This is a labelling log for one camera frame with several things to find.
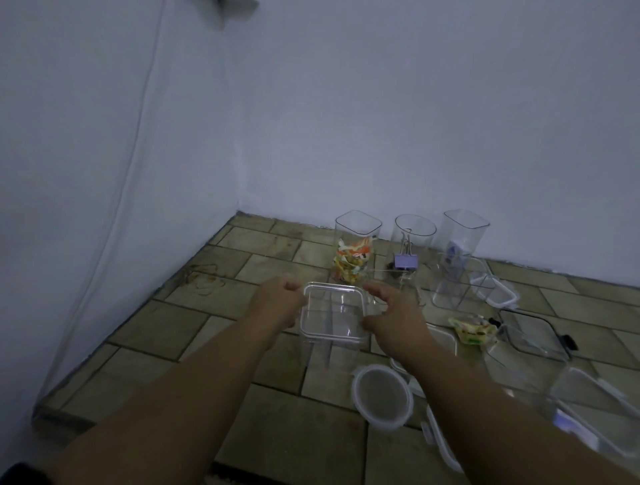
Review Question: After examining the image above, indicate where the black sleeve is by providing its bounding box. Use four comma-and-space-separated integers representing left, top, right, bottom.
0, 462, 57, 485

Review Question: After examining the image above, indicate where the yellow snack packet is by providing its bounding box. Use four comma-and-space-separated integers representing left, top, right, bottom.
447, 314, 499, 346

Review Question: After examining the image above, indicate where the person's left forearm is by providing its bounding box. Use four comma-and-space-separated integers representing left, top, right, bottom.
49, 317, 289, 485

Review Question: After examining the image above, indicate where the black-rimmed clear lid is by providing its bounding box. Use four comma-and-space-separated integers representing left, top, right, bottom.
499, 307, 579, 362

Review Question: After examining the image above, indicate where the large rectangular clear container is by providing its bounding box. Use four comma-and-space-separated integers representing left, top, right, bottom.
483, 323, 572, 403

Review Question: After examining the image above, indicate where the small square clear container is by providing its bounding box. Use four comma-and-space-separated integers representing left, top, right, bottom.
432, 257, 495, 310

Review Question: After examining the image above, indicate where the person's right forearm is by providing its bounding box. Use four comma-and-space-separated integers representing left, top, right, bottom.
395, 339, 640, 485

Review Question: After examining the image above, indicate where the purple binder clip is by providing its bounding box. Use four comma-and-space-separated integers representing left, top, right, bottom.
393, 229, 417, 272

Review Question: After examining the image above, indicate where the wide square clear container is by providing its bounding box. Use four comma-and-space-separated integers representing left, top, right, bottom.
369, 268, 423, 306
299, 287, 371, 373

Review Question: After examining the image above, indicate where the large clear container two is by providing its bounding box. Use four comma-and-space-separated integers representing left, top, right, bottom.
389, 322, 459, 398

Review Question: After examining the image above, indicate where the person's right hand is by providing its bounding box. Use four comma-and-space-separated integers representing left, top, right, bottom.
361, 281, 435, 363

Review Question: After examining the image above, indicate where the person's left hand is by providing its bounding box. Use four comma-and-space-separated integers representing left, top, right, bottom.
247, 276, 309, 346

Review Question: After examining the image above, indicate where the round clear jar with clips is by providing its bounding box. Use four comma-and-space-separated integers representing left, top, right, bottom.
391, 214, 437, 283

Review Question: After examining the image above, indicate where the round white-rimmed lid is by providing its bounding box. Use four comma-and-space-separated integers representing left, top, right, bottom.
351, 364, 415, 434

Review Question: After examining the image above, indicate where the white box with blue print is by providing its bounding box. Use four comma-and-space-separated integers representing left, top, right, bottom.
553, 408, 602, 452

